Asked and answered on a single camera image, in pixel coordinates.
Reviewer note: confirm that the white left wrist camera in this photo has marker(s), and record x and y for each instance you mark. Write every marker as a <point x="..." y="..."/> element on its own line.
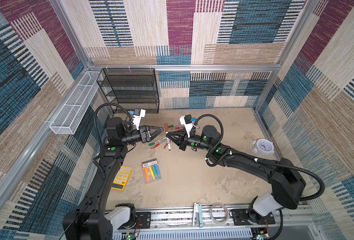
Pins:
<point x="137" y="114"/>

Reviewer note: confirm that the black wire mesh shelf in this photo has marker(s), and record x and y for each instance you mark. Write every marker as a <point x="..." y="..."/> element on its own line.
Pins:
<point x="131" y="88"/>

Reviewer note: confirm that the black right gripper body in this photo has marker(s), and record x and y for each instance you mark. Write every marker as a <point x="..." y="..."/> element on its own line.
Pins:
<point x="184" y="142"/>

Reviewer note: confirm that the yellow calculator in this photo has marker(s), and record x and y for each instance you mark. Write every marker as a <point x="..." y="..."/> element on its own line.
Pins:
<point x="121" y="179"/>

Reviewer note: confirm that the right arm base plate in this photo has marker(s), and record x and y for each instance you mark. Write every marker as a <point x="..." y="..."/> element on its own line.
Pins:
<point x="242" y="217"/>

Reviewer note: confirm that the green marker left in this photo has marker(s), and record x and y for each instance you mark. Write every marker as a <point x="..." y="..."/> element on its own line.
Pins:
<point x="158" y="142"/>

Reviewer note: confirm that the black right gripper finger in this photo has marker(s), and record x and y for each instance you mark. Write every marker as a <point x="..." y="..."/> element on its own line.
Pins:
<point x="175" y="135"/>
<point x="172" y="142"/>

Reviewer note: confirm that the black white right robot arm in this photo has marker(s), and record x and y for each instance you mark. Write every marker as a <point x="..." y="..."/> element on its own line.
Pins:
<point x="287" y="183"/>

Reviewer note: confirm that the metal bracket on rail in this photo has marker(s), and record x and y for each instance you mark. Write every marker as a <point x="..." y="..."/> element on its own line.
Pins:
<point x="197" y="217"/>

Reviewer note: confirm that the brown capped white marker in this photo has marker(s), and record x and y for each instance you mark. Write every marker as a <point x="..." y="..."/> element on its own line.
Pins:
<point x="169" y="144"/>

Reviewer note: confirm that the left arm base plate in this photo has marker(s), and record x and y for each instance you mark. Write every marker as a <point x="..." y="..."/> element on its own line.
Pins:
<point x="143" y="220"/>

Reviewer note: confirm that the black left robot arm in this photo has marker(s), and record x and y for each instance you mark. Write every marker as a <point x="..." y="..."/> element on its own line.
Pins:
<point x="90" y="221"/>

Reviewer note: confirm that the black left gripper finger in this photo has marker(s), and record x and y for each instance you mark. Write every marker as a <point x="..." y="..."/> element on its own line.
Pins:
<point x="155" y="130"/>
<point x="152" y="135"/>

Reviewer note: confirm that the highlighter pack in clear case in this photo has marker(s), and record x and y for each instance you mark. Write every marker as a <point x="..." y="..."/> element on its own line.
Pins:
<point x="151" y="171"/>

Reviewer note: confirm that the white alarm clock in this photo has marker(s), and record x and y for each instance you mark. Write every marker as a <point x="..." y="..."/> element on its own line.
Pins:
<point x="262" y="147"/>

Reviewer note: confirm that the white wire mesh basket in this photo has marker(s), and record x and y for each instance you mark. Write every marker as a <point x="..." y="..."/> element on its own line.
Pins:
<point x="72" y="112"/>

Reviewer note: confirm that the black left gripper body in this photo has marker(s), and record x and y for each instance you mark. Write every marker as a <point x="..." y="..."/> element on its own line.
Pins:
<point x="144" y="139"/>

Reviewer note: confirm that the red gel pen left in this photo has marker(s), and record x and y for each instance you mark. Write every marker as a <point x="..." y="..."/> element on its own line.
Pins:
<point x="152" y="147"/>

